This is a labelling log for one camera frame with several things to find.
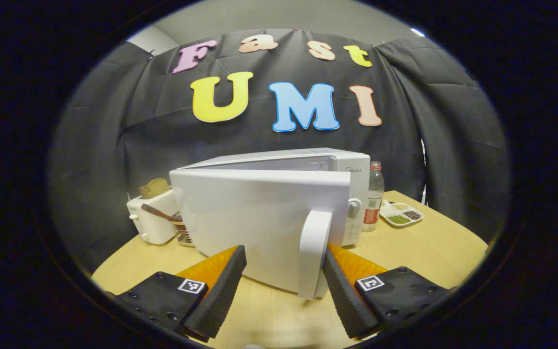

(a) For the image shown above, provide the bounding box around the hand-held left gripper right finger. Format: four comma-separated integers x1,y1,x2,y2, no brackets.
322,242,454,339

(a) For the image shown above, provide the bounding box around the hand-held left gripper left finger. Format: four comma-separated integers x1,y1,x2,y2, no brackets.
114,245,248,340

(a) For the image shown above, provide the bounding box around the white microwave oven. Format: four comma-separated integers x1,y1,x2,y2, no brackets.
169,148,372,300

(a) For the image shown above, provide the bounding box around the white toaster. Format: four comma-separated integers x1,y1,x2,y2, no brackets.
127,190,180,245

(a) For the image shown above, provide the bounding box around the clear plastic bottle red label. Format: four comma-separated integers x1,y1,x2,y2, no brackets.
362,161,385,232

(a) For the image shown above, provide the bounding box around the white divided dish with beans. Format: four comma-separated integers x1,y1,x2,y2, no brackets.
380,200,424,227

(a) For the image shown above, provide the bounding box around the brown bread slice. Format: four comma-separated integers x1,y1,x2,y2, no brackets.
139,178,171,199

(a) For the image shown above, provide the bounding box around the black backdrop cloth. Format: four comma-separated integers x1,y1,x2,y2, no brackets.
49,28,510,272

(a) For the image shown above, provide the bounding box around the metal wire utensil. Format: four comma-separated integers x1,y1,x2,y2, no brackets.
171,222,195,247

